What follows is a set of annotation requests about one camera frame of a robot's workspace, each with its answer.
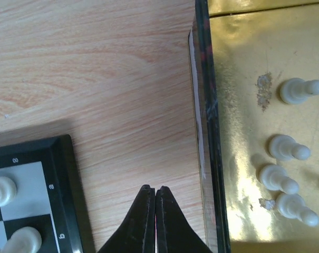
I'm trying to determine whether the gold metal tin tray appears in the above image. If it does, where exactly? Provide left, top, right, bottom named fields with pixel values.
left=188, top=1, right=319, bottom=252

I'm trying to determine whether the white pawn in tin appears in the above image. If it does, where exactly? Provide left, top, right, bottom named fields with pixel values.
left=258, top=164, right=299, bottom=194
left=279, top=78, right=319, bottom=104
left=268, top=134, right=311, bottom=161
left=276, top=193, right=319, bottom=227

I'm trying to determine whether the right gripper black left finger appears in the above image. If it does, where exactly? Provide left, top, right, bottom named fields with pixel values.
left=98, top=184, right=156, bottom=253

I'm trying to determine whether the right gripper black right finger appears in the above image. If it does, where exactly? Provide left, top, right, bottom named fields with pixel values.
left=156, top=186, right=211, bottom=253

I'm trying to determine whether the white chess piece on board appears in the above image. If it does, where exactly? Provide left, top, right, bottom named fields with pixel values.
left=0, top=177, right=17, bottom=207
left=1, top=227, right=42, bottom=253

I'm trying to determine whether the black white chess board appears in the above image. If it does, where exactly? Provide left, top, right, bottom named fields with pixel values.
left=0, top=134, right=95, bottom=252

